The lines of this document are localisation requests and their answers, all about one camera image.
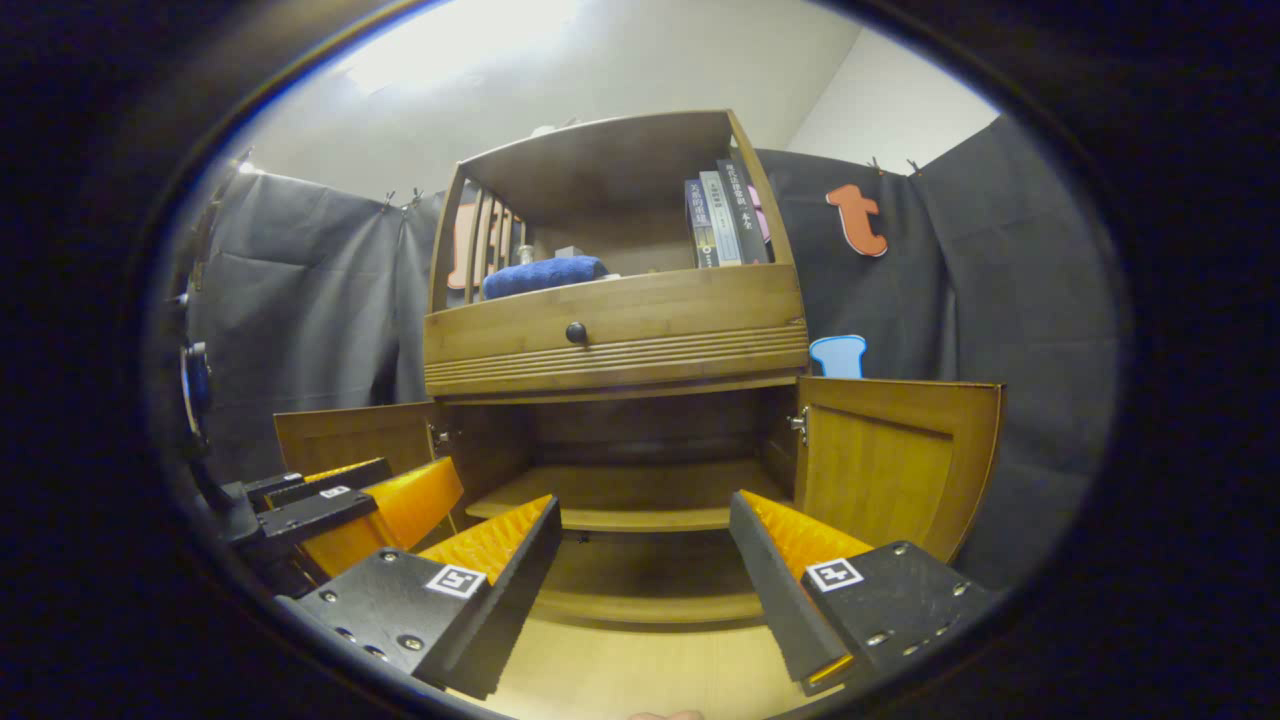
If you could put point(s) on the wooden inner cabinet shelf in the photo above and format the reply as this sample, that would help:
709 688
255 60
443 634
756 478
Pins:
640 495

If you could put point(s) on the wooden cabinet door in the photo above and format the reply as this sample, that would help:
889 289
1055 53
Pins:
880 470
350 440

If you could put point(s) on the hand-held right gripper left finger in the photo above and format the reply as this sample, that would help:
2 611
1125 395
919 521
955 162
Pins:
520 590

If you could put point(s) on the wooden cabinet drawer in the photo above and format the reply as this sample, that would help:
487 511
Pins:
680 315

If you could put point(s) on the blue folded towel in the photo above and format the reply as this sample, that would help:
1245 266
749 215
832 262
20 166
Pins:
545 276

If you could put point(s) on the black round drawer knob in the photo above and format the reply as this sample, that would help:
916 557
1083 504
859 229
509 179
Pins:
576 332

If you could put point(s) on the grey book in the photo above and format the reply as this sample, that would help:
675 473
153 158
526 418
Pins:
722 225

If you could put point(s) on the black backdrop cloth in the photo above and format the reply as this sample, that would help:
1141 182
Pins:
1000 300

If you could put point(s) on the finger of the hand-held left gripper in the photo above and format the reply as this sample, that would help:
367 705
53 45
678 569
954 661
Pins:
320 482
330 515

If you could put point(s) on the dark blue book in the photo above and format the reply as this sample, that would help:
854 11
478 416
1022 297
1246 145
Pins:
700 230

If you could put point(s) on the small pale bottle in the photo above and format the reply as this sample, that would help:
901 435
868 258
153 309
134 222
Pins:
525 254

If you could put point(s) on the wooden double-door shoe cabinet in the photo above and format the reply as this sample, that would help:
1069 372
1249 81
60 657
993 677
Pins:
620 360

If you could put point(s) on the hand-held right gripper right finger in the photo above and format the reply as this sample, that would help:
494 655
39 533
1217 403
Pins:
775 590

